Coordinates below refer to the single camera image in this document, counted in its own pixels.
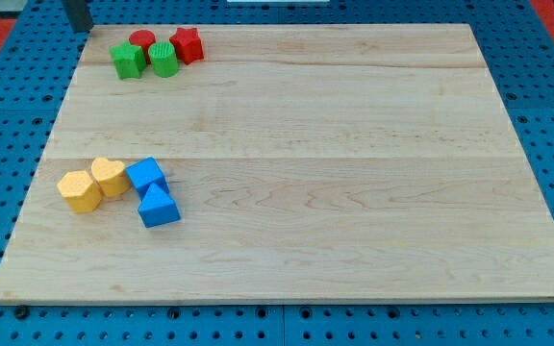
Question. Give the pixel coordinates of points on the green star block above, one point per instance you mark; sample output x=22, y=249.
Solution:
x=128, y=60

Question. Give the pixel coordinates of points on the red star block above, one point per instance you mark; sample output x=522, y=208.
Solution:
x=188, y=45

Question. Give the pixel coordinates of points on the wooden board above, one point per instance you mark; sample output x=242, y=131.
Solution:
x=311, y=164

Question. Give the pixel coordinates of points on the blue triangle block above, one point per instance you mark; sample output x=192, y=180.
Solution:
x=157, y=208

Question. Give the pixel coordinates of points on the blue cube block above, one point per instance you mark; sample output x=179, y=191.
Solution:
x=145, y=173

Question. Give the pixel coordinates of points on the green cylinder block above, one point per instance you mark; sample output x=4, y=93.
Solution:
x=163, y=58

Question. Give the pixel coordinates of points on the yellow heart block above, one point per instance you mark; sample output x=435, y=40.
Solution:
x=111, y=176

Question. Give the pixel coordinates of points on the red cylinder block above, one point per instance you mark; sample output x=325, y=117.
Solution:
x=144, y=39

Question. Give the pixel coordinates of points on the yellow hexagon block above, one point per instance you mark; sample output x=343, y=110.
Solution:
x=80, y=191

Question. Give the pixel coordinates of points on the dark grey robot pusher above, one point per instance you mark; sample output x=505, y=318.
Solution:
x=78, y=15

